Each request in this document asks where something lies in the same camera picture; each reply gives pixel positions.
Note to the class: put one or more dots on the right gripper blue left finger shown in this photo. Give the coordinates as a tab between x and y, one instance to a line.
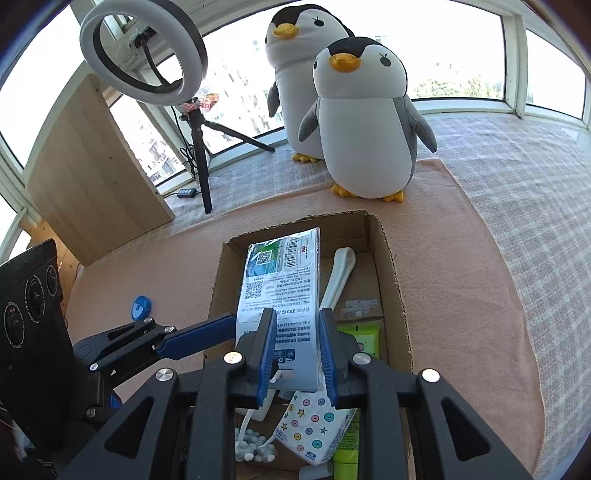
182	426

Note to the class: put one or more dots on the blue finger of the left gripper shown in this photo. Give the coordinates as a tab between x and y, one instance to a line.
196	338
124	350

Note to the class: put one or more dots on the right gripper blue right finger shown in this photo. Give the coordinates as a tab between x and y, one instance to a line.
414	423

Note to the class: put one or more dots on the green tube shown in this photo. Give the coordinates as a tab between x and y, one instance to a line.
367	336

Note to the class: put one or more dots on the white massager with grey balls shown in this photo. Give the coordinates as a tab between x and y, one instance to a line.
251	448

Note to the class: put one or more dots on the printed plastic packet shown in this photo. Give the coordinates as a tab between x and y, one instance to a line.
284	274

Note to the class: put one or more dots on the translucent white cap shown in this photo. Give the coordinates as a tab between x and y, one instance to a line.
316	472

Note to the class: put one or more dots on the star-patterned tissue pack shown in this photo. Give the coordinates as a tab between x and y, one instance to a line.
311	428

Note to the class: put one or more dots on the blue round lid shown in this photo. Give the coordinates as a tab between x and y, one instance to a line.
140	308

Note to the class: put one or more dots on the pink blanket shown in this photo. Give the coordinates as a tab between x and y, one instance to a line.
464	314

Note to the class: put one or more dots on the cardboard box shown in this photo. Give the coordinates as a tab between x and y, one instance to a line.
372	292

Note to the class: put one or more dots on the light wooden board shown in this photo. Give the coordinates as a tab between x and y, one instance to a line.
83	178

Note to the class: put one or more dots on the black tripod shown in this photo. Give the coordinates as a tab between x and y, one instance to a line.
192	115

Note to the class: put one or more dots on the small grey penguin plush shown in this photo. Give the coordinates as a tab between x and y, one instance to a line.
369	127

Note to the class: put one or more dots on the plaid bed sheet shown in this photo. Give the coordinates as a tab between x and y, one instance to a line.
530	184

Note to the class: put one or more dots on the large grey penguin plush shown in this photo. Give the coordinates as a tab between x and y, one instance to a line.
295	36

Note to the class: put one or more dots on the white ring light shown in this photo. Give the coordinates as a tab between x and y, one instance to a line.
172	25

